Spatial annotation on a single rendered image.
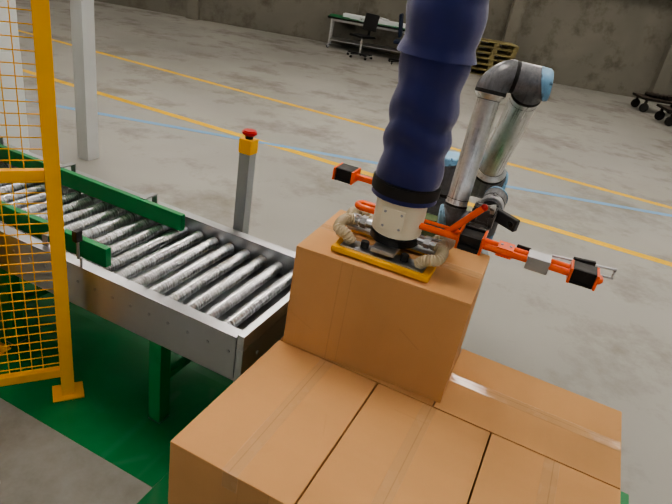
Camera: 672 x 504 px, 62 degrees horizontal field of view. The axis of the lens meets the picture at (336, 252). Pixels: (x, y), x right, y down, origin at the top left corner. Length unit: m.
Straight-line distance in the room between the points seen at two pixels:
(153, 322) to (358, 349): 0.79
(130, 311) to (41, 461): 0.63
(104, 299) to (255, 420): 0.89
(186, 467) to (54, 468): 0.80
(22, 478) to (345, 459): 1.23
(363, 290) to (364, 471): 0.56
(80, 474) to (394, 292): 1.34
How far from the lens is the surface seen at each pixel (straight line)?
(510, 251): 1.84
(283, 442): 1.74
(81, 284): 2.45
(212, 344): 2.10
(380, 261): 1.83
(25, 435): 2.58
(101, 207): 3.05
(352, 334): 1.95
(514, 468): 1.89
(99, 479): 2.38
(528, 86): 2.22
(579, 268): 1.85
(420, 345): 1.89
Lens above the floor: 1.79
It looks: 27 degrees down
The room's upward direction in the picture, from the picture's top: 10 degrees clockwise
